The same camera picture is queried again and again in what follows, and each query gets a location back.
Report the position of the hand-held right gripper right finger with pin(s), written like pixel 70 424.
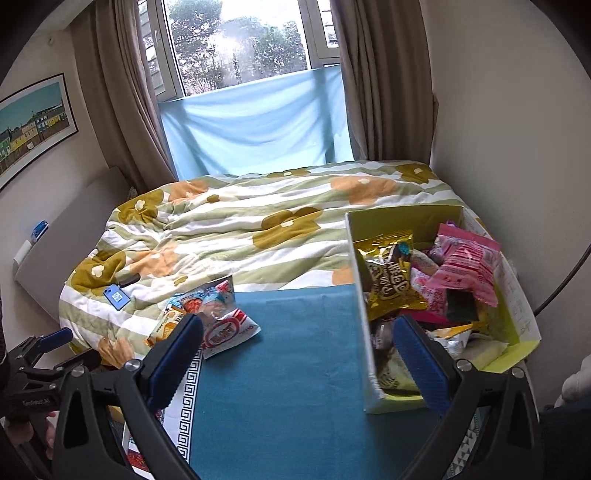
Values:
pixel 422 364

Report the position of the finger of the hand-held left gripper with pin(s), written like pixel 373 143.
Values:
pixel 57 338
pixel 78 362

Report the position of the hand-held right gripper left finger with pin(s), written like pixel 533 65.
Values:
pixel 178 360

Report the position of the white blue cartoon snack packet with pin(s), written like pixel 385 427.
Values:
pixel 226 323

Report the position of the pink white snack packet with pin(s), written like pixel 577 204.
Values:
pixel 429 290

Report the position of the gold snack packet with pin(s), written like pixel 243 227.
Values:
pixel 392 281

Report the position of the pink red snack packet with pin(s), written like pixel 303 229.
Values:
pixel 466 272

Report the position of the green cardboard box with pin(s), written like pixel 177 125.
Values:
pixel 517 304

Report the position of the person's left hand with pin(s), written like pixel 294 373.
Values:
pixel 32 434

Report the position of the orange snack packet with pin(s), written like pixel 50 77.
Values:
pixel 164 330

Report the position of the blue phone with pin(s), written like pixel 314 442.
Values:
pixel 114 297

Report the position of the small black device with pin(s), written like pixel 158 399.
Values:
pixel 130 279

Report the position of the white patterned snack bag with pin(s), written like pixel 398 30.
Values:
pixel 136 454

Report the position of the small blue white object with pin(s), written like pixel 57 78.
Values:
pixel 39 230

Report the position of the blue tablecloth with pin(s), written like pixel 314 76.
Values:
pixel 286 378

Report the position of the grey headboard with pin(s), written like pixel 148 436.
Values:
pixel 78 221

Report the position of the floral striped blanket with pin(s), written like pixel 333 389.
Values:
pixel 231 221

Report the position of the white fluffy cloth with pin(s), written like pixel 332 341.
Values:
pixel 575 383

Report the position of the framed houses picture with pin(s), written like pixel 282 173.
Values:
pixel 32 129

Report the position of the light blue window cloth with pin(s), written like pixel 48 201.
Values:
pixel 254 124

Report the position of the beige curtain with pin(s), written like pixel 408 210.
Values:
pixel 129 92
pixel 383 78

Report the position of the white framed window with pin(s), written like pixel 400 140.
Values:
pixel 240 41

